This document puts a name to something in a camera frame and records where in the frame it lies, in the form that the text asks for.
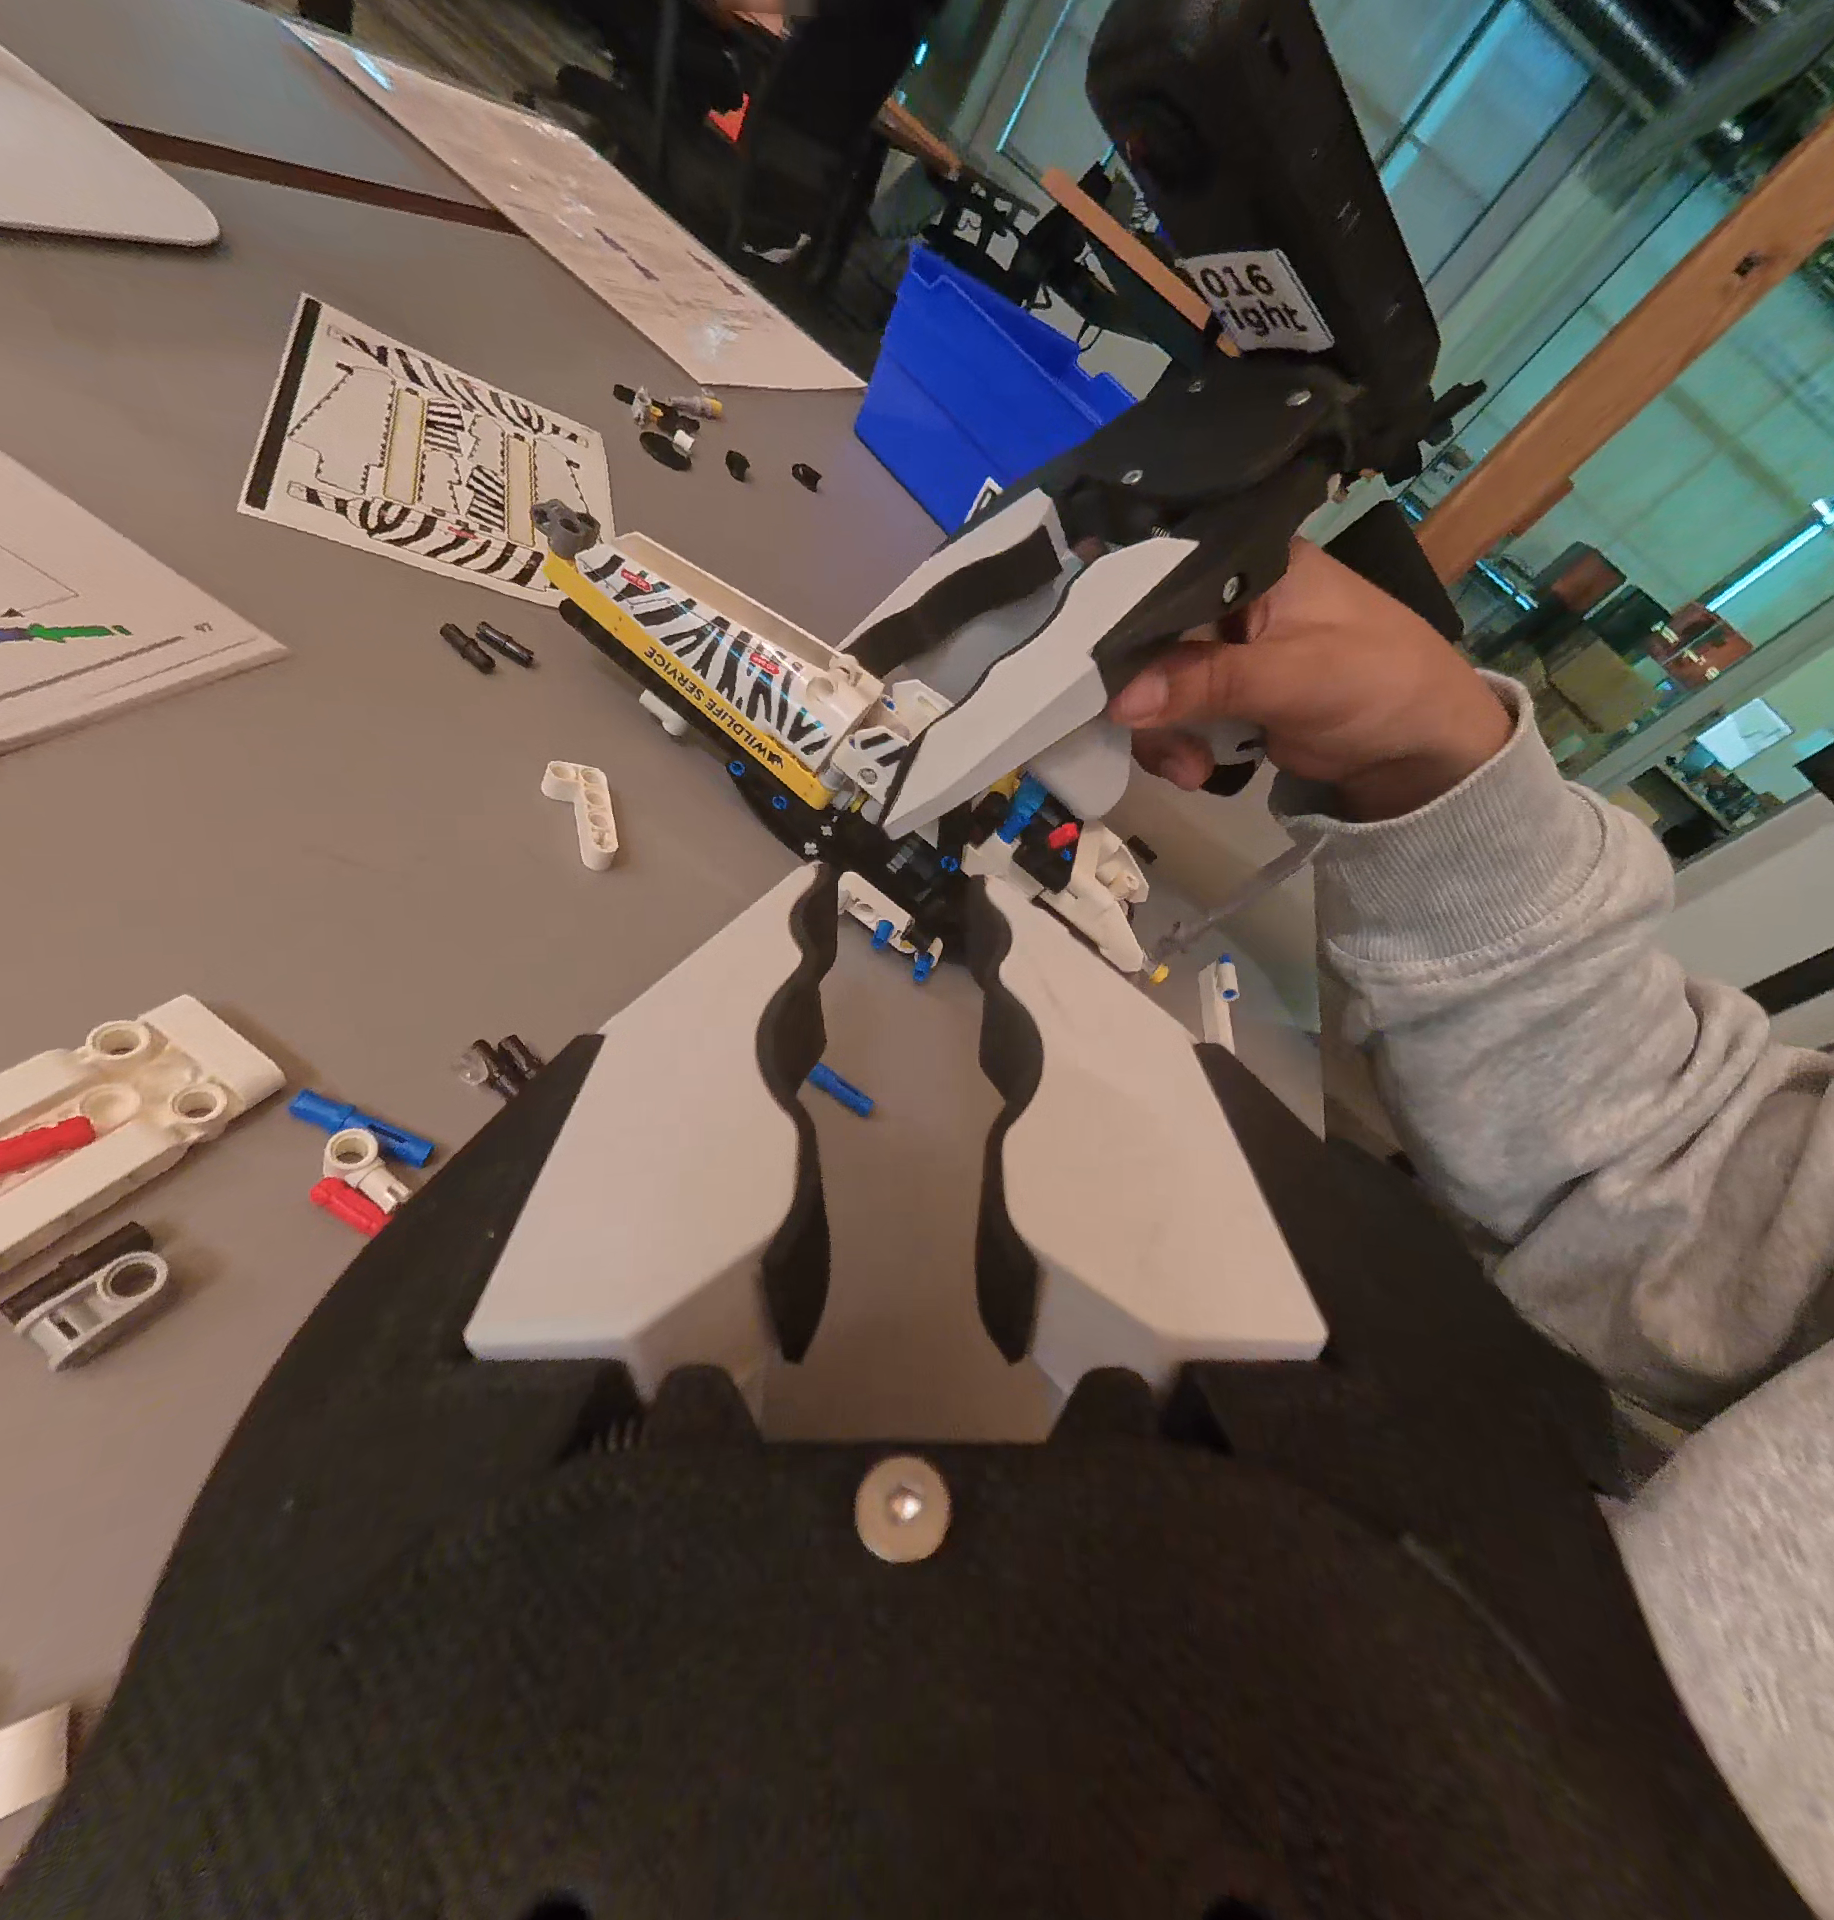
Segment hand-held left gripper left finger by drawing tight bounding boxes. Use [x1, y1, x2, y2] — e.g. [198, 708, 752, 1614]
[465, 864, 835, 1411]

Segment white lego piece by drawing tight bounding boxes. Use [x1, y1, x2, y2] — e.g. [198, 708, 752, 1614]
[0, 1702, 72, 1831]

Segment white angled lego beam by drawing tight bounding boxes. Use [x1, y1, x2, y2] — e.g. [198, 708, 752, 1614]
[542, 760, 622, 873]

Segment person's right forearm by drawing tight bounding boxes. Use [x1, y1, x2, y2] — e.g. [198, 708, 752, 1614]
[1270, 675, 1834, 1418]

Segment white printed paper sheet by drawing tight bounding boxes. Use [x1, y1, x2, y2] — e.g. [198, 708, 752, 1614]
[293, 23, 868, 393]

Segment person's right hand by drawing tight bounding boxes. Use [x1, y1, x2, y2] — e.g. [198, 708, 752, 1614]
[1109, 536, 1518, 824]

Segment red lego axle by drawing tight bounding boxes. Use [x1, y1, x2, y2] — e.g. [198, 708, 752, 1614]
[0, 1117, 96, 1192]

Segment white tablet stand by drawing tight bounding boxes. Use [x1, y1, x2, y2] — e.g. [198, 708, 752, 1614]
[0, 14, 222, 249]

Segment zebra-striped lego helicopter model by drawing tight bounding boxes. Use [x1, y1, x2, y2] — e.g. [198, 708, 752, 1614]
[532, 500, 1160, 974]

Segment white lego connector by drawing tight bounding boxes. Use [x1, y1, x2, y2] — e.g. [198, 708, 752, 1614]
[325, 1129, 413, 1209]

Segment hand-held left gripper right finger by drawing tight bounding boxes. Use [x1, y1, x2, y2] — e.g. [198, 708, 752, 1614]
[962, 873, 1331, 1425]

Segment person's grey sweatshirt torso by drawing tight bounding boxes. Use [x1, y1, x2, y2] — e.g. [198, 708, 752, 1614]
[1600, 1333, 1834, 1920]

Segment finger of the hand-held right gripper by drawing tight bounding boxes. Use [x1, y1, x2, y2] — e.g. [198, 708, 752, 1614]
[879, 533, 1211, 840]
[835, 490, 1079, 681]

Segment grey short lego beam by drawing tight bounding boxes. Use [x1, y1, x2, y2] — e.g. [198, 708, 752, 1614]
[41, 1254, 169, 1372]

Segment blue lego axle pin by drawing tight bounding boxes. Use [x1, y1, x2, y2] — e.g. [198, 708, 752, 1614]
[290, 1090, 438, 1170]

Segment blue plastic bin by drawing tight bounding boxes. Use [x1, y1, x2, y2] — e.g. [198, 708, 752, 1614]
[856, 240, 1144, 533]

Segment small grey yellow lego assembly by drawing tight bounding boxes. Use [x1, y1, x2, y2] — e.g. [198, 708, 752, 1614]
[611, 384, 725, 472]

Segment lego instruction booklet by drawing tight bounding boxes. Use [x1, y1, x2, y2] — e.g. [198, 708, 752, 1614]
[0, 420, 290, 765]

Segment wooden pillar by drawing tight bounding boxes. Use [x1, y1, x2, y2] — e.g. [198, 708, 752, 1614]
[1419, 73, 1834, 587]

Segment zebra-striped sticker sheet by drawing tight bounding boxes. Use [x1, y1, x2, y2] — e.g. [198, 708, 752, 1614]
[241, 294, 616, 608]

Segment large white lego panel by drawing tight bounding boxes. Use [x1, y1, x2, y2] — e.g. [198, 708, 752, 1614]
[0, 995, 286, 1299]

